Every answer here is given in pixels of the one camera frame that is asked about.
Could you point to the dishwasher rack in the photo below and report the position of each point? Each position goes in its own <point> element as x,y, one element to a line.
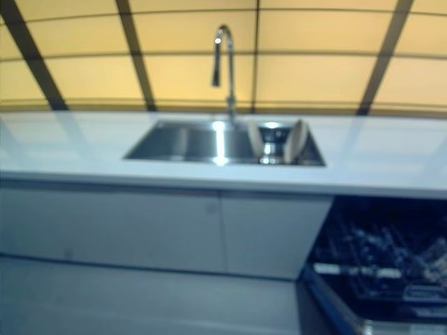
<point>384,258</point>

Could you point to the open black dishwasher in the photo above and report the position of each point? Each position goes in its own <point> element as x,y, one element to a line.
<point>377,265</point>

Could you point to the white cabinet door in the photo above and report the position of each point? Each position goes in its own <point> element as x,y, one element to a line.
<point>272,234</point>
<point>108,223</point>

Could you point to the stainless steel sink basin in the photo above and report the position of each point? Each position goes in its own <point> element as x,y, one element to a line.
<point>195,143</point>

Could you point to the beige round plate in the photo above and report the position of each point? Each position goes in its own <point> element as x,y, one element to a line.
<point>295,143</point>
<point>256,142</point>

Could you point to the chrome gooseneck kitchen faucet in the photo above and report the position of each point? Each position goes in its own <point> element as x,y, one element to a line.
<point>228,63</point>

